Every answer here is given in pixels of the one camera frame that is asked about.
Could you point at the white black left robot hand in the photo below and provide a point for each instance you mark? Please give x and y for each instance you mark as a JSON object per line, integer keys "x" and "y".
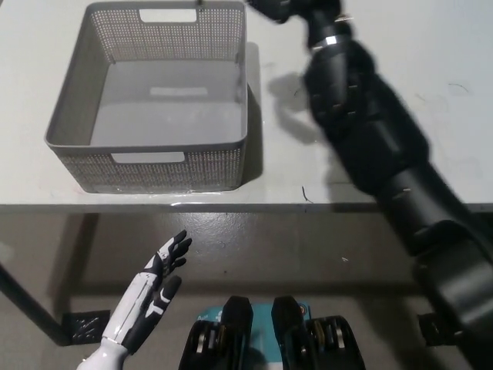
{"x": 146, "y": 300}

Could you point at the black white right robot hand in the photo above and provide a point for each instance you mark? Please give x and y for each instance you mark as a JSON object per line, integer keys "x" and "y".
{"x": 292, "y": 7}

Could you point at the black table foot plate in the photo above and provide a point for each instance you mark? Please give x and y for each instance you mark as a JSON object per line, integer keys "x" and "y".
{"x": 435, "y": 327}
{"x": 84, "y": 327}

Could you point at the black metal table leg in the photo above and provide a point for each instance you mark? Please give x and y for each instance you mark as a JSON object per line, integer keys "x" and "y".
{"x": 34, "y": 308}

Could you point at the grey perforated plastic basket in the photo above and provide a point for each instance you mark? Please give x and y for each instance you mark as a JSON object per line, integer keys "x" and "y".
{"x": 161, "y": 115}

